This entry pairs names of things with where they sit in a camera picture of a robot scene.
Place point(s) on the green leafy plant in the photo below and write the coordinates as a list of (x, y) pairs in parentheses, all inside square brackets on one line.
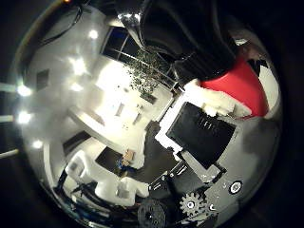
[(146, 71)]

